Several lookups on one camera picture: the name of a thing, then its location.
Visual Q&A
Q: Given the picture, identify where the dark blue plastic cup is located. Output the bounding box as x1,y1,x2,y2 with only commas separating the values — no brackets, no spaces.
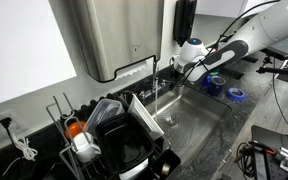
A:
207,75,227,98

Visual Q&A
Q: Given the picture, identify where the blue dish soap bottle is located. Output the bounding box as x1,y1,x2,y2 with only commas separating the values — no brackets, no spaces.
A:
201,72,215,88

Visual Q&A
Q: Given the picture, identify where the black power plug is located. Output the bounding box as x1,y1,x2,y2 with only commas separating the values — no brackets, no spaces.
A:
0,116,14,131

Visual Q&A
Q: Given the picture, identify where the white coiled power cable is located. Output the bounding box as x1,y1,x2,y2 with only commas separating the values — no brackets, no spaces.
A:
1,129,39,177

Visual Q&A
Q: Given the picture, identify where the stainless paper towel dispenser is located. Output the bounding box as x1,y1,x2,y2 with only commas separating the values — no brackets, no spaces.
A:
71,0,165,84

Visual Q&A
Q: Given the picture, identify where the orange cup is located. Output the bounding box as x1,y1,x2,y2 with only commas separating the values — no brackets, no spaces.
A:
64,121,87,141

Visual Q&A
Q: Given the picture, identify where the white wall power outlet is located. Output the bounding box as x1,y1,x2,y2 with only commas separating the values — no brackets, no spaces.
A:
0,109,29,138

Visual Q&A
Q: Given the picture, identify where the black plastic food container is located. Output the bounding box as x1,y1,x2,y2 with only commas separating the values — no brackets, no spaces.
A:
95,112,157,175

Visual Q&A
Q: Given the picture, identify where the black wall soap dispenser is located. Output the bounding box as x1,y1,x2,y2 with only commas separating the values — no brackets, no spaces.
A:
172,0,198,48

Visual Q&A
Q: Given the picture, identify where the white wall board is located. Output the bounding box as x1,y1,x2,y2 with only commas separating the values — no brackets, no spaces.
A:
0,0,78,110

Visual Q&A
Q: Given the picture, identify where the black perforated board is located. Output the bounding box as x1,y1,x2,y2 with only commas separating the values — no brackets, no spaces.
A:
250,124,288,180

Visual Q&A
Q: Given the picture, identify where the stainless steel sink basin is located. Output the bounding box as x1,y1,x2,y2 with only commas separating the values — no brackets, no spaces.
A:
146,84,234,167

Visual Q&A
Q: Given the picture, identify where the thin black hanging cable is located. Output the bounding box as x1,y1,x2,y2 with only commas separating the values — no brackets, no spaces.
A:
271,58,288,138

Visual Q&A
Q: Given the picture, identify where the white paper towel sheet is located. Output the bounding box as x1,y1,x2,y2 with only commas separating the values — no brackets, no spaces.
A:
114,59,156,81

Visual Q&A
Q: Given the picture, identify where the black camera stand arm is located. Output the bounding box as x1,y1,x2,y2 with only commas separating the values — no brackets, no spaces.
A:
255,55,288,79

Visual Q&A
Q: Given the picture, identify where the tangled black cable bundle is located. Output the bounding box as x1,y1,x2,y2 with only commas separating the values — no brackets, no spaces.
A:
234,141,256,180

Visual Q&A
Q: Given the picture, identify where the black utensil holder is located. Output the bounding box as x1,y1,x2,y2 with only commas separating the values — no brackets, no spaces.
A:
152,149,182,180

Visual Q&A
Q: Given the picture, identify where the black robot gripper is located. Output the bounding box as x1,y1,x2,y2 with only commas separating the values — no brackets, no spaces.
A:
168,55,189,92

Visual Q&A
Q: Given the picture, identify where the white rectangular plate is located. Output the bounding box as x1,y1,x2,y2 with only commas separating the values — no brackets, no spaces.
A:
127,93,165,140

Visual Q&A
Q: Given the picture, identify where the blue tape roll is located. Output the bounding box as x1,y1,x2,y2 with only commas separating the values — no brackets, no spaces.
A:
225,87,249,102

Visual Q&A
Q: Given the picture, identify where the white ceramic mug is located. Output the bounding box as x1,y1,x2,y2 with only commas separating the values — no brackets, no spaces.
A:
70,132,103,164

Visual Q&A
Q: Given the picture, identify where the clear plastic container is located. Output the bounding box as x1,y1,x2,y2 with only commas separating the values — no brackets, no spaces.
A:
83,98,126,138

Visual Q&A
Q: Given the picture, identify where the red wire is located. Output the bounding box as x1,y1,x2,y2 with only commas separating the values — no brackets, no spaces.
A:
248,141,280,157

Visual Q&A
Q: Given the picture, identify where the chrome sink faucet with handles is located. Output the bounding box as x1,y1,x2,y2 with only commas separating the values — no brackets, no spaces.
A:
138,61,171,102

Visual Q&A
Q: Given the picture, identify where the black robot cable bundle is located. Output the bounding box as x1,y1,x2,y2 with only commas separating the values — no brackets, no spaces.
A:
183,0,282,81

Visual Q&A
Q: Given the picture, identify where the running water stream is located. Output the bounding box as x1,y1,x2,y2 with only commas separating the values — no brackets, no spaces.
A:
153,85,159,118

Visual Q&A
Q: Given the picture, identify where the round metal sink drain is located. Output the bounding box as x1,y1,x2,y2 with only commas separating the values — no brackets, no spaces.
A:
163,114,181,130

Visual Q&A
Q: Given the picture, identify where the metal wire dish rack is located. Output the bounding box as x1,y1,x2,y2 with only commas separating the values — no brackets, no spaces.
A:
45,92,182,180

